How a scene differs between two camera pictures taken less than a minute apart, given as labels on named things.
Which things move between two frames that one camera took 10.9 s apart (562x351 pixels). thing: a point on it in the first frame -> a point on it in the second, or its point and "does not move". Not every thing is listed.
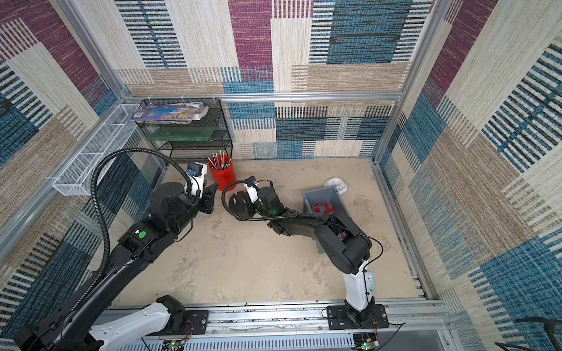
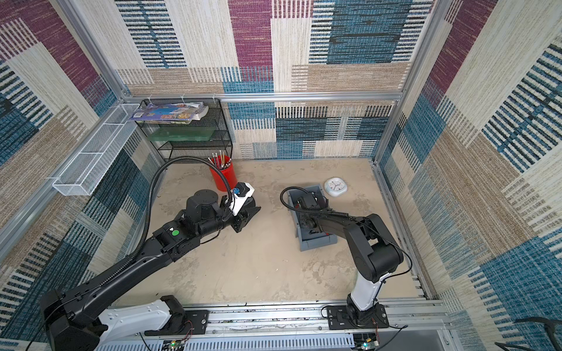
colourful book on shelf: (173, 112) does not move
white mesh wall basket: (76, 179) does not move
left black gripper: (208, 197) -> (244, 217)
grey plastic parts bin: (324, 202) -> (309, 239)
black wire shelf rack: (207, 137) does not move
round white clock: (339, 185) does not move
